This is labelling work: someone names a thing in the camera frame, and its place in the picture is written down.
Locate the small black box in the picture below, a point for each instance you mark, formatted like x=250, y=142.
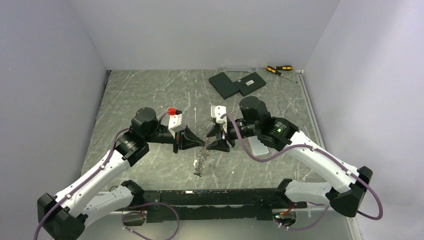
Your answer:
x=250, y=84

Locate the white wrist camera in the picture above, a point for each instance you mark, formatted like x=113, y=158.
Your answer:
x=217, y=113
x=177, y=121

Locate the grey rectangular tin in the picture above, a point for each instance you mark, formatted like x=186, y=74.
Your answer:
x=257, y=148

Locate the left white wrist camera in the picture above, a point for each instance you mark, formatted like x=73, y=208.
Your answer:
x=177, y=121

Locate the orange black screwdriver back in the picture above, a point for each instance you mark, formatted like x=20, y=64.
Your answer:
x=278, y=68

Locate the metal keyring with keys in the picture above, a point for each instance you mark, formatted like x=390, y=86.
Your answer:
x=201, y=158

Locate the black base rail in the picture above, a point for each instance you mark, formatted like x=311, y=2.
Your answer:
x=213, y=204

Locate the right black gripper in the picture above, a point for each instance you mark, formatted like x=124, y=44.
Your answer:
x=221, y=144

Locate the orange black screwdriver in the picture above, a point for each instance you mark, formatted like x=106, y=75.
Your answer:
x=281, y=74
x=278, y=68

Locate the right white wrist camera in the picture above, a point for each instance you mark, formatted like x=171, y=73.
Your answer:
x=217, y=113

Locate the orange black screwdriver front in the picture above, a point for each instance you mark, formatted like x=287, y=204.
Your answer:
x=281, y=74

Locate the large black box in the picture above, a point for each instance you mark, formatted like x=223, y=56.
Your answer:
x=225, y=87

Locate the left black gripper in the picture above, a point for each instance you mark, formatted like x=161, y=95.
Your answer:
x=192, y=140

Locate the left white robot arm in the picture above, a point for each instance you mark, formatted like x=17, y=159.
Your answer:
x=66, y=214

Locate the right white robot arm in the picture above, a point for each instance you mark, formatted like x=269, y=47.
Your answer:
x=345, y=185

